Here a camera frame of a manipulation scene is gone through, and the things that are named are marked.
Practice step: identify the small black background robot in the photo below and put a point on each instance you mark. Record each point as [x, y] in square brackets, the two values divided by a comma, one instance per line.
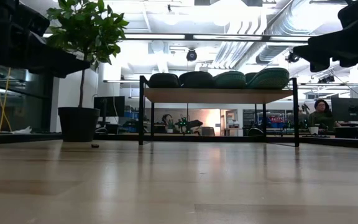
[188, 124]

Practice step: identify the teal rubber slide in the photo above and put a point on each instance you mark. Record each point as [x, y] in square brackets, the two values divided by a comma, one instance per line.
[270, 79]
[230, 80]

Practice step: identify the white cup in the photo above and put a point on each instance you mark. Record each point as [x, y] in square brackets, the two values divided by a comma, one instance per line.
[314, 130]

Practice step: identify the person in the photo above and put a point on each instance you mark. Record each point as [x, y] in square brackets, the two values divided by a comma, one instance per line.
[167, 119]
[322, 119]

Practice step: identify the black ceiling spotlight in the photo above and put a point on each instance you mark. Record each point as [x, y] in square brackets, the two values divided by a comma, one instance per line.
[291, 57]

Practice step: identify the black overhead camera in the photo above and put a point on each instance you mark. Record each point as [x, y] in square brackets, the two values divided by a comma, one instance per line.
[191, 55]

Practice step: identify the white crumpled paper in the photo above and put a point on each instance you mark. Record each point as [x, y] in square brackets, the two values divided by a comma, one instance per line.
[22, 130]

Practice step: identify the black aluminium table frame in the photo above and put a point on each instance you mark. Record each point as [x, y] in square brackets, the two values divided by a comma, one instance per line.
[26, 137]

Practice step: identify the wooden shelf with black frame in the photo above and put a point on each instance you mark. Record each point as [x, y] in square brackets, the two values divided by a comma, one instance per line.
[216, 96]

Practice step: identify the green potted plant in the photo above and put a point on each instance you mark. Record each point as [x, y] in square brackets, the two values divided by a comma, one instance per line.
[78, 121]

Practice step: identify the black overhead beam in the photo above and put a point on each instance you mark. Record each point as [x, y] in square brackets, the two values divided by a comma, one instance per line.
[189, 37]

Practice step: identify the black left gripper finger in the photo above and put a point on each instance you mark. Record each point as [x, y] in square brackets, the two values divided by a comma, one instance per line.
[54, 59]
[31, 20]

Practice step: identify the black rubber slide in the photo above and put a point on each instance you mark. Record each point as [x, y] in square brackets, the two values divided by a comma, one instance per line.
[163, 81]
[196, 80]

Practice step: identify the black computer monitor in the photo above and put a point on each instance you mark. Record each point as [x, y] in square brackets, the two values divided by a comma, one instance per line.
[350, 109]
[109, 105]

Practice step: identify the small black piece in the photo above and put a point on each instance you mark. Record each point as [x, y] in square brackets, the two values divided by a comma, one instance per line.
[95, 145]

